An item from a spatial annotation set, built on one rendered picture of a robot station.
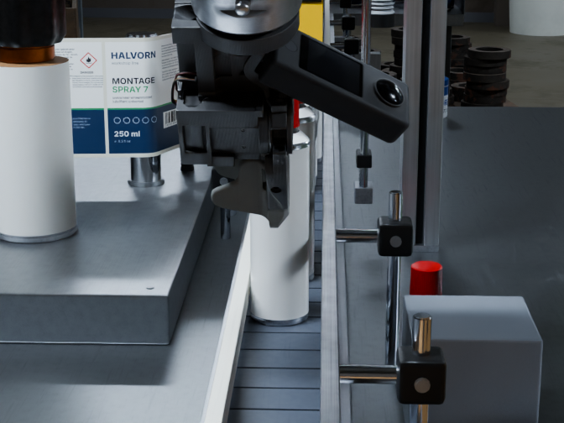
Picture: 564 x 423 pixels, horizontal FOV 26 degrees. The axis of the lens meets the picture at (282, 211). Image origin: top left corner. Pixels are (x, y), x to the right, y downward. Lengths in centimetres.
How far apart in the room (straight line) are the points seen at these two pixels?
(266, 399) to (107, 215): 53
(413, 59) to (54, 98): 40
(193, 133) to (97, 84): 64
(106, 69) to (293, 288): 54
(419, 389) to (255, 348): 28
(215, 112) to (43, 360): 37
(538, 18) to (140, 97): 828
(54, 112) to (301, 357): 43
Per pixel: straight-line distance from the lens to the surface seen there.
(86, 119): 152
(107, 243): 130
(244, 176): 92
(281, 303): 105
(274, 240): 104
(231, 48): 82
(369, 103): 86
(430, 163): 141
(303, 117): 113
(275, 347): 102
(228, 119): 86
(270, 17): 80
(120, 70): 150
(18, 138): 129
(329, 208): 112
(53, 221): 132
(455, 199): 167
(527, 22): 972
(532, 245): 148
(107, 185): 154
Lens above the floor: 126
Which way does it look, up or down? 16 degrees down
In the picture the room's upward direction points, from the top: straight up
